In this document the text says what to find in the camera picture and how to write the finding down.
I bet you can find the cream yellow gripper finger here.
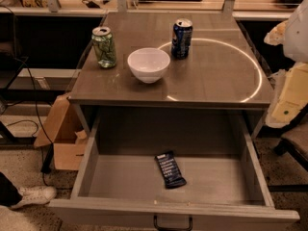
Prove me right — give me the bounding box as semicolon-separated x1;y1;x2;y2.
265;63;308;128

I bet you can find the blue rxbar blueberry wrapper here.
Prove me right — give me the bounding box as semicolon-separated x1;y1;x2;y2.
155;151;187;189

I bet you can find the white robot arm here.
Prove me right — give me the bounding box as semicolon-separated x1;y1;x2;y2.
264;0;308;128

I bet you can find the grey counter cabinet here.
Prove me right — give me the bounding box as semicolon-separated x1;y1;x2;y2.
68;11;272;128

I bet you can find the grey open top drawer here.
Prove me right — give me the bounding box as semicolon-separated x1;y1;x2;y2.
50;107;299;231

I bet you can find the blue pepsi can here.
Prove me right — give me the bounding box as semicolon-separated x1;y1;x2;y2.
171;18;193;60

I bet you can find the white ceramic bowl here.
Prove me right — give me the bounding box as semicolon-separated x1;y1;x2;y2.
127;48;170;84

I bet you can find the green soda can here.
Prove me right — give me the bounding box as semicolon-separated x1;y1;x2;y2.
91;26;116;68

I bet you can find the brown cardboard box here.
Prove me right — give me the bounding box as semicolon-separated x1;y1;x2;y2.
34;94;88;173

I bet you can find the white sneaker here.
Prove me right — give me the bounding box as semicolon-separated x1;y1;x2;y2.
11;186;57;210

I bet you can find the black drawer handle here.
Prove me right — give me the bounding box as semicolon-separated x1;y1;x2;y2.
153;215;193;231

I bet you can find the black cable on floor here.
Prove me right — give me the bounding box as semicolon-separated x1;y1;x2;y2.
0;4;54;187

